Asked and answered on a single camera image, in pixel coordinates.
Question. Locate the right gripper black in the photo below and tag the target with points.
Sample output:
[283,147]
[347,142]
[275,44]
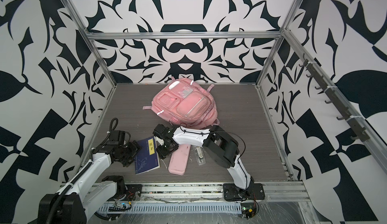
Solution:
[161,154]

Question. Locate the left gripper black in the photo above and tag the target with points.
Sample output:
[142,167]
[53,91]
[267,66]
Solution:
[134,148]

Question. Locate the blue book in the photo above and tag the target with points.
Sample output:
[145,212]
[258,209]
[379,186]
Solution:
[147,158]

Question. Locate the pink pencil case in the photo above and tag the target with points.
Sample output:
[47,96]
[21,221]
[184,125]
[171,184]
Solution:
[178,161]

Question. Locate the pink student backpack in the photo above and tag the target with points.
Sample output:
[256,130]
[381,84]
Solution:
[184,102]

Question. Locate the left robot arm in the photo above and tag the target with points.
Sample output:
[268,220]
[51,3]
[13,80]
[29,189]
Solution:
[75,203]

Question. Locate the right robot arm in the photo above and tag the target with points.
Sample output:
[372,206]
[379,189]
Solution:
[219,145]

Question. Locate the clear plastic eraser case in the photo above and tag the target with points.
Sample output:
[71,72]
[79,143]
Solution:
[200,155]

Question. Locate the left circuit board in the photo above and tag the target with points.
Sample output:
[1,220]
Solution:
[120,207]

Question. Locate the circuit board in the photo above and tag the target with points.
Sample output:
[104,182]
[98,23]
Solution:
[120,207]
[249,210]

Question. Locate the right circuit board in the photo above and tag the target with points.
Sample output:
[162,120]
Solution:
[249,210]

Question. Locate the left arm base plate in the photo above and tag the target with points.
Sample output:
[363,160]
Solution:
[133,192]

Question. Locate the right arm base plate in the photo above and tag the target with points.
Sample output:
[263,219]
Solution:
[254,191]

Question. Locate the aluminium frame rail front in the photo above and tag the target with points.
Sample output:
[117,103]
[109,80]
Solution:
[277,191]

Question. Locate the wall hook rail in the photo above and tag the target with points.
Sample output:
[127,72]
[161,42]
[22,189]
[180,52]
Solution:
[336,97]

